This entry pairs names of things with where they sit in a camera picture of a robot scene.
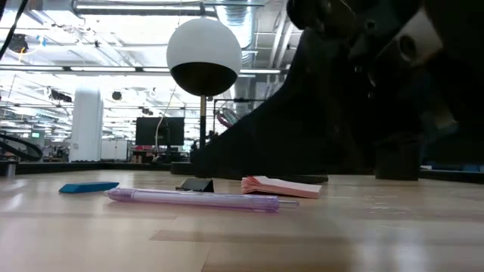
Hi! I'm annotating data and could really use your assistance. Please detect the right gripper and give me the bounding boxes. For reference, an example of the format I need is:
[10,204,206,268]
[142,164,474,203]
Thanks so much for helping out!
[226,0,448,175]

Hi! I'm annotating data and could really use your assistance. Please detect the pink sticky note pad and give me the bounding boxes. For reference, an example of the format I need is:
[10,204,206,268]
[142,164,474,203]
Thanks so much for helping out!
[240,175,323,199]

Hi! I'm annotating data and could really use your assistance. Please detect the purple handled scissors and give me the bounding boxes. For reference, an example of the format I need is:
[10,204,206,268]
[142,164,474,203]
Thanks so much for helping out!
[216,108,238,129]

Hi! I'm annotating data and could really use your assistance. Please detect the black binder clip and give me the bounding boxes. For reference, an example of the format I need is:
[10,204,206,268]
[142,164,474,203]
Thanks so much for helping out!
[175,178,215,193]

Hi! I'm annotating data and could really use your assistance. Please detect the purple pen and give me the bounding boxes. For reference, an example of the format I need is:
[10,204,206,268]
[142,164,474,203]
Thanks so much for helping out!
[104,187,299,214]

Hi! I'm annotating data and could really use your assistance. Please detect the blue eraser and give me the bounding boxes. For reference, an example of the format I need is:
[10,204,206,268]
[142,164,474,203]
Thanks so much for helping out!
[58,181,120,194]

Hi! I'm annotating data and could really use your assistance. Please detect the green potted plant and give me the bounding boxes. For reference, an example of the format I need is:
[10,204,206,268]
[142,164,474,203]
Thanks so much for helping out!
[374,134,423,181]

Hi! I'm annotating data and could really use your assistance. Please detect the white globe table lamp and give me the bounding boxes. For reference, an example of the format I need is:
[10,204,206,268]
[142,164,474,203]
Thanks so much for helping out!
[166,17,243,177]

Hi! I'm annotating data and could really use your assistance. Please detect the black background monitor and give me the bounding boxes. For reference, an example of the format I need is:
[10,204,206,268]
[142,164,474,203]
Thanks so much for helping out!
[135,116,185,147]

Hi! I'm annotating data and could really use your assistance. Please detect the white building column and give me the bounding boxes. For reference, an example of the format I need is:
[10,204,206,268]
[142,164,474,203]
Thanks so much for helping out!
[69,86,104,162]

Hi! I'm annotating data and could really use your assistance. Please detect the silver ventilation duct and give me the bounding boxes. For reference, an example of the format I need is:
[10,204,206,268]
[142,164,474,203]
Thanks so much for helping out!
[215,0,258,67]

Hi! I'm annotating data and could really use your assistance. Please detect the white hanging cable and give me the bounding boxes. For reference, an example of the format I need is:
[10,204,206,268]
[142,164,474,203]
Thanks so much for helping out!
[154,85,178,162]

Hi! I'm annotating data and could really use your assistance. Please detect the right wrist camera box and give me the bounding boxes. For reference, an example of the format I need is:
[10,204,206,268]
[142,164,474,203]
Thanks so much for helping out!
[377,7,444,69]

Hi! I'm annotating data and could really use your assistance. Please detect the black aluminium table frame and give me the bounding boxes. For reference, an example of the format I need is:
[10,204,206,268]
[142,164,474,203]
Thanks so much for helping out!
[0,161,484,185]

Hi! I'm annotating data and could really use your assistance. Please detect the black curved hose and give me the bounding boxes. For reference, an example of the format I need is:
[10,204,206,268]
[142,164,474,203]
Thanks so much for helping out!
[0,132,44,162]

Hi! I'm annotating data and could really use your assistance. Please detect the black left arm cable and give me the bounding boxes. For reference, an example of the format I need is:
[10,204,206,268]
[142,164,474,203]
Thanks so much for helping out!
[0,0,29,61]

